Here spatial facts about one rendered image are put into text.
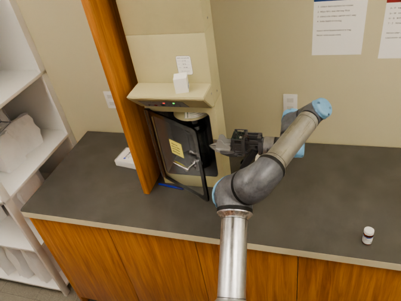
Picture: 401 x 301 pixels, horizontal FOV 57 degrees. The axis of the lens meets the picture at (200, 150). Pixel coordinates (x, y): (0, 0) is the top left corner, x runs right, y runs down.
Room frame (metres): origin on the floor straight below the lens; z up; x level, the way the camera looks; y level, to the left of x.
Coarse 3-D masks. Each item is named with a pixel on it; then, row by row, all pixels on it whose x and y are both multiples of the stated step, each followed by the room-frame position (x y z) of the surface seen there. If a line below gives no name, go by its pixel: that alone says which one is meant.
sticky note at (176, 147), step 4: (172, 140) 1.30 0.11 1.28; (172, 144) 1.30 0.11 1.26; (176, 144) 1.28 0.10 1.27; (180, 144) 1.26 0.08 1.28; (172, 148) 1.31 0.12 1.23; (176, 148) 1.29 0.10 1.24; (180, 148) 1.27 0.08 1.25; (172, 152) 1.31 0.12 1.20; (176, 152) 1.29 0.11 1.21; (180, 152) 1.27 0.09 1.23
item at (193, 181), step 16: (160, 128) 1.35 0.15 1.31; (176, 128) 1.27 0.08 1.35; (192, 128) 1.19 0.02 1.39; (160, 144) 1.37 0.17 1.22; (192, 144) 1.20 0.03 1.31; (176, 160) 1.30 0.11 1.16; (192, 160) 1.22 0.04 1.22; (176, 176) 1.33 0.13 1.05; (192, 176) 1.24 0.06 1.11; (192, 192) 1.25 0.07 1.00
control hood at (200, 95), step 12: (144, 84) 1.39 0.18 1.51; (156, 84) 1.37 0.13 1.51; (168, 84) 1.36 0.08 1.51; (192, 84) 1.32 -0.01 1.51; (204, 84) 1.30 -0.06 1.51; (132, 96) 1.31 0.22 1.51; (144, 96) 1.29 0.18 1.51; (156, 96) 1.27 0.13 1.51; (168, 96) 1.26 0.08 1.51; (180, 96) 1.24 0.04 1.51; (192, 96) 1.22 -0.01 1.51; (204, 96) 1.21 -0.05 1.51
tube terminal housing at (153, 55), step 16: (208, 32) 1.34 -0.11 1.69; (144, 48) 1.40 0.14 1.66; (160, 48) 1.37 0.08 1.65; (176, 48) 1.35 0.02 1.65; (192, 48) 1.32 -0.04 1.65; (208, 48) 1.32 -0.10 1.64; (144, 64) 1.40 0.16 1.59; (160, 64) 1.38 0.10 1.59; (176, 64) 1.35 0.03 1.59; (192, 64) 1.33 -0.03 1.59; (208, 64) 1.30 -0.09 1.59; (144, 80) 1.41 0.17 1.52; (160, 80) 1.38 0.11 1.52; (192, 80) 1.33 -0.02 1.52; (208, 80) 1.31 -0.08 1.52; (208, 112) 1.31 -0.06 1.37; (224, 128) 1.39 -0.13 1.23; (224, 160) 1.33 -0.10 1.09; (208, 176) 1.33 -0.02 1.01
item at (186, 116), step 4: (176, 112) 1.42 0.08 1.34; (180, 112) 1.40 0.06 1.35; (184, 112) 1.38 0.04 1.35; (188, 112) 1.38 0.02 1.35; (192, 112) 1.37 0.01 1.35; (176, 116) 1.41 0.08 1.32; (180, 116) 1.39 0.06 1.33; (184, 116) 1.38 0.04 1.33; (188, 116) 1.37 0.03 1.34; (192, 116) 1.37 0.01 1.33; (196, 116) 1.37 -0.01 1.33; (200, 116) 1.37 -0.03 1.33; (204, 116) 1.37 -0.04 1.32; (184, 120) 1.37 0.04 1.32; (188, 120) 1.37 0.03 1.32; (192, 120) 1.36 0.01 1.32
